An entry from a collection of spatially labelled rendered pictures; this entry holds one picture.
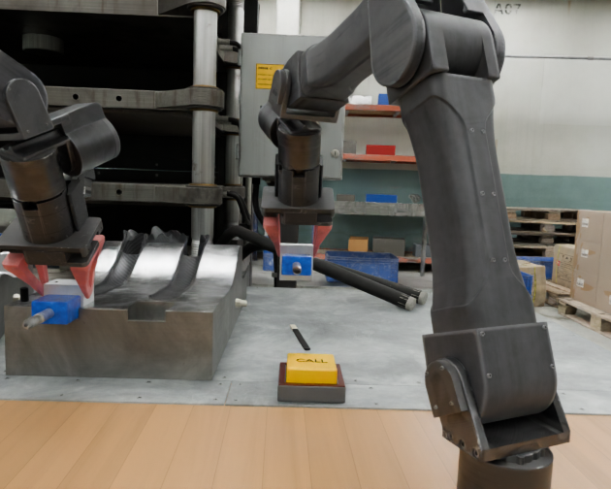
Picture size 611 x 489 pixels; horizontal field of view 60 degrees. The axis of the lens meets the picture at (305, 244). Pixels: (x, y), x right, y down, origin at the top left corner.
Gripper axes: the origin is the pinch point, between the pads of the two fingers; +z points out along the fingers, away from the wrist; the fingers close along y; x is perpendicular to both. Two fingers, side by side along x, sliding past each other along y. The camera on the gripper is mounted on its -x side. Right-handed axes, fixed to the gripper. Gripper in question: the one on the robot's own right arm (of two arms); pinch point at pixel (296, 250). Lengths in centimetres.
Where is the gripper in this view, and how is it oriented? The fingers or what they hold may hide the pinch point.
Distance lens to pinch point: 80.2
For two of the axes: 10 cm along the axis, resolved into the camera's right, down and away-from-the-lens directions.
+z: -0.3, 8.3, 5.5
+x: 0.1, 5.5, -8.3
